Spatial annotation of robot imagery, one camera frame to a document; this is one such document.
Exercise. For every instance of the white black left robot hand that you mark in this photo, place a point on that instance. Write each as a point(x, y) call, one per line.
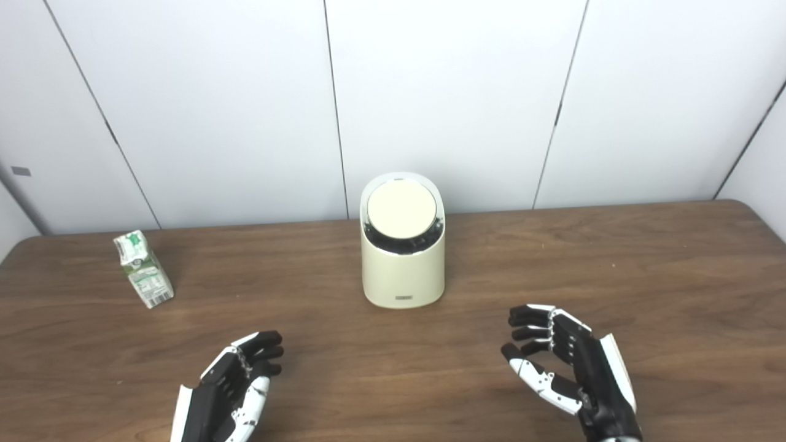
point(212, 393)

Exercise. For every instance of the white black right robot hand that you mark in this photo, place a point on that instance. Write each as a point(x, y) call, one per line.
point(592, 368)

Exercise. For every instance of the green white milk carton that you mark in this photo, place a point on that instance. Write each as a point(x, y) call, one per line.
point(146, 276)

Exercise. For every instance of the cream-colored lidded bin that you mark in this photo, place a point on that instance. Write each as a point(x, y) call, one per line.
point(402, 276)

